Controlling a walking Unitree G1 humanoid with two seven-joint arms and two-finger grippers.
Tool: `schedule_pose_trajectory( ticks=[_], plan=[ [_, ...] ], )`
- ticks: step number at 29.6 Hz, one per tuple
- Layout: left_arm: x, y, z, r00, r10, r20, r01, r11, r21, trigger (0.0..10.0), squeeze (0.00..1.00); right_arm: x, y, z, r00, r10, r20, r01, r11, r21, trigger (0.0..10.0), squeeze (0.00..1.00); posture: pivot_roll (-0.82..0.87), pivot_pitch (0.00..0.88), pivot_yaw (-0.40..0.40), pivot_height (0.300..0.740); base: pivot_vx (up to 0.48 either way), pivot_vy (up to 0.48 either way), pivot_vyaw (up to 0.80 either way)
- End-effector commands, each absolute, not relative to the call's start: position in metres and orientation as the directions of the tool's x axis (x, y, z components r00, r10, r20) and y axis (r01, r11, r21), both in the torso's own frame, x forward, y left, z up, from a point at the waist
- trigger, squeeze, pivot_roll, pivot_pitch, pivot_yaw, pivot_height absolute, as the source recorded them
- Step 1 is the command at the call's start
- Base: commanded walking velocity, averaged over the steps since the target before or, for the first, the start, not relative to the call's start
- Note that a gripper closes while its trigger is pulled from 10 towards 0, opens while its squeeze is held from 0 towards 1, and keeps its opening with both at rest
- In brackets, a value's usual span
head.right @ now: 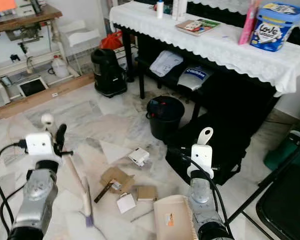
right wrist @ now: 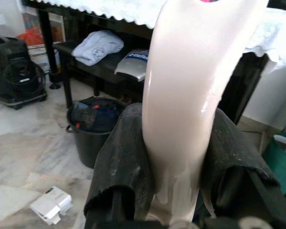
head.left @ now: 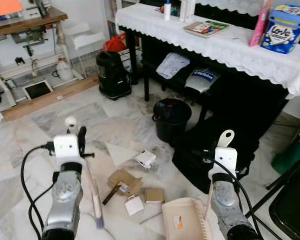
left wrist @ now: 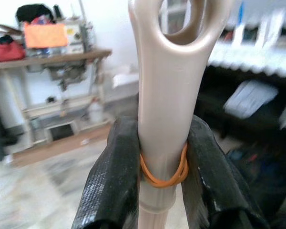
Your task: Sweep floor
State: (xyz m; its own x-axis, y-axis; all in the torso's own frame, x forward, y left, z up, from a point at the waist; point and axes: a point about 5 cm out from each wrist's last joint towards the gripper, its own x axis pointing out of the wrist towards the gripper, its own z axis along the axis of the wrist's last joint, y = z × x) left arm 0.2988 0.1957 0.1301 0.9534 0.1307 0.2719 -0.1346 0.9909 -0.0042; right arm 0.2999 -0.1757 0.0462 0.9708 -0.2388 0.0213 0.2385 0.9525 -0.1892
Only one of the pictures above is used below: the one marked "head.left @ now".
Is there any plain white bottle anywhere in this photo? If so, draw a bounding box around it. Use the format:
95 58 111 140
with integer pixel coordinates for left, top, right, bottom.
178 0 196 24

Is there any black plastic bucket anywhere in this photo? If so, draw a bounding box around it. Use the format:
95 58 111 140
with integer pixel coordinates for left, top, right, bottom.
152 98 193 146

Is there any pink tall packet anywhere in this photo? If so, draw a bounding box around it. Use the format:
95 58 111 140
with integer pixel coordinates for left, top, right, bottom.
248 0 274 48

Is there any black vacuum cleaner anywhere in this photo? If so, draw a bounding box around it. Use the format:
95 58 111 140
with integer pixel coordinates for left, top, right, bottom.
95 50 133 100

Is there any white framed tablet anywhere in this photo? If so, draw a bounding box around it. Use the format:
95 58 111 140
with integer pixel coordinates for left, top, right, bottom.
22 78 55 101

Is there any wooden top sewing table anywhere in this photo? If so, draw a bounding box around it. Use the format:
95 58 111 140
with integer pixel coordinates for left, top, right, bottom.
0 7 86 108

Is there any torn brown cardboard piece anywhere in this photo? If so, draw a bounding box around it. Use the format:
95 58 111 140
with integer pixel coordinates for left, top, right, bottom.
107 169 144 197

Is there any white lace tablecloth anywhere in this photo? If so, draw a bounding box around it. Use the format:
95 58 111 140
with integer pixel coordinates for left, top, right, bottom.
115 2 300 99

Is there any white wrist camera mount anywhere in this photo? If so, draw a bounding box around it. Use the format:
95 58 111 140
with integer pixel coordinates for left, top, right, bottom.
53 134 86 166
213 147 239 181

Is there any green plastic container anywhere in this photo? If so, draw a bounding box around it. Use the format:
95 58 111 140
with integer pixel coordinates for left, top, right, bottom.
270 132 300 175

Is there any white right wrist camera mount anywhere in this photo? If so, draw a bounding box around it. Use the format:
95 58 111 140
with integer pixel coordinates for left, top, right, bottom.
213 147 239 181

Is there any white bottle with blue cap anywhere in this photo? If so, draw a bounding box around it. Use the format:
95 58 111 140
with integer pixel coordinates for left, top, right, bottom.
163 0 172 22

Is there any square brown cardboard piece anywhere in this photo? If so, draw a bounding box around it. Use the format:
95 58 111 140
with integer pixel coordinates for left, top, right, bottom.
144 188 165 204

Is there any orange cloth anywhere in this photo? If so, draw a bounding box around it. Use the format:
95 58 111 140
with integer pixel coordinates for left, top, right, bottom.
0 0 24 18

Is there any dark brown stick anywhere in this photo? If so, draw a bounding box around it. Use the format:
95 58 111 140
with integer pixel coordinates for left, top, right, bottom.
102 184 123 206

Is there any white folded garment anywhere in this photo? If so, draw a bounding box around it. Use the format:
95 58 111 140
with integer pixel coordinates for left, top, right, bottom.
156 52 191 80

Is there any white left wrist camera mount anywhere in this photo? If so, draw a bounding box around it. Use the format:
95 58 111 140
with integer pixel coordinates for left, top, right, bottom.
53 134 86 166

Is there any translucent plastic jug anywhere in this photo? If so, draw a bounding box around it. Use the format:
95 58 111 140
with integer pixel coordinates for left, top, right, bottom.
55 57 74 81

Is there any white square paper piece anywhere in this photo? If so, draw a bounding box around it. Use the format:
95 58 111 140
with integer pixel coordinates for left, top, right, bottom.
124 195 145 216

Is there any large black fabric bag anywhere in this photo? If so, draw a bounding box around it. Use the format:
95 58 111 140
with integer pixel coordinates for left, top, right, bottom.
171 112 256 195

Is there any red plastic bag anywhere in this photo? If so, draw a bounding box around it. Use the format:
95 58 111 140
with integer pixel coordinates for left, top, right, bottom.
103 33 127 53

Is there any long wooden plank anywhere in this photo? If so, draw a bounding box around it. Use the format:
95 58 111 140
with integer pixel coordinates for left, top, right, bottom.
0 75 100 123

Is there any colourful flat book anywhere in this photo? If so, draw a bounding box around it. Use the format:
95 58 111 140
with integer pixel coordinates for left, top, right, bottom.
183 20 230 39

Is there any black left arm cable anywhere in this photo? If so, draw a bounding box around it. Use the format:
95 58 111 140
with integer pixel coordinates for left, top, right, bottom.
20 141 57 240

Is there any grey bag with blue print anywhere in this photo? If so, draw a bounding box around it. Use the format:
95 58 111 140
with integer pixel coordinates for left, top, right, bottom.
184 67 221 95

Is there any black table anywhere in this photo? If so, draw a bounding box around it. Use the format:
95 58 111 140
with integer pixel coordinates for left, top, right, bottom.
124 27 291 131

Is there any black folding chair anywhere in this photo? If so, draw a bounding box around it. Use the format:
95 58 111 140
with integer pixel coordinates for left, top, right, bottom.
249 152 300 240

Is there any small white box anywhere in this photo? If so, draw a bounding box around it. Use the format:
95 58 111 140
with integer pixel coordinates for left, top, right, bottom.
134 149 158 170

